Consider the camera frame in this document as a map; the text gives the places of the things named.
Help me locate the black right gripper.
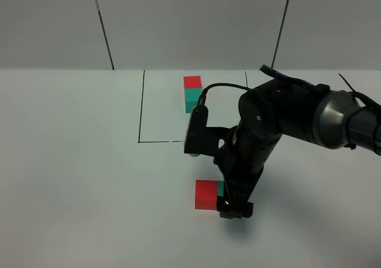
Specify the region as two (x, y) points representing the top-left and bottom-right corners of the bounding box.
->
(206, 124), (282, 219)

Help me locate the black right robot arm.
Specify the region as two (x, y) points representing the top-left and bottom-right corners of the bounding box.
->
(214, 66), (380, 219)

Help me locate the green template block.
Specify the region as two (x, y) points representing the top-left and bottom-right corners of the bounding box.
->
(185, 88), (202, 113)

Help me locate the red template block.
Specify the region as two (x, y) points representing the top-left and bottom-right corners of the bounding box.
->
(183, 76), (202, 89)

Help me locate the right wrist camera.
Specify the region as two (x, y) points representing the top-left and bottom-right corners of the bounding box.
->
(184, 105), (208, 157)

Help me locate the right camera black cable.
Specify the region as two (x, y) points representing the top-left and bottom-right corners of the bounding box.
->
(196, 83), (254, 108)

